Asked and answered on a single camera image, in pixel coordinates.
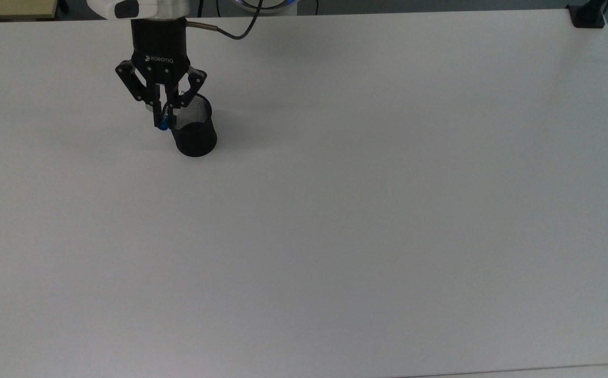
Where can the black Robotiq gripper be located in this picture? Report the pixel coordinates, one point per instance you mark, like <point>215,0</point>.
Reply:
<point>158,47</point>

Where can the blue and white marker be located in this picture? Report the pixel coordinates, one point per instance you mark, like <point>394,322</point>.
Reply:
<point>163,125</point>

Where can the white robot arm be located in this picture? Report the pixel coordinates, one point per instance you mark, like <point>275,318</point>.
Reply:
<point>141,8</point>

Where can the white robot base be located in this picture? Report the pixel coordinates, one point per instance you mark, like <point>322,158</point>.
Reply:
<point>278,6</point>

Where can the black mesh pen cup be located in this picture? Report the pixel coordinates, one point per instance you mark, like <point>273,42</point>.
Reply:
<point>196,134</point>

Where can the light wooden side table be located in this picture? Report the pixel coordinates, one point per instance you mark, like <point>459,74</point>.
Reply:
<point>10,8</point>

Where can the black table clamp mount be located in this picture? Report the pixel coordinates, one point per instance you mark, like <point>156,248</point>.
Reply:
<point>587,16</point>

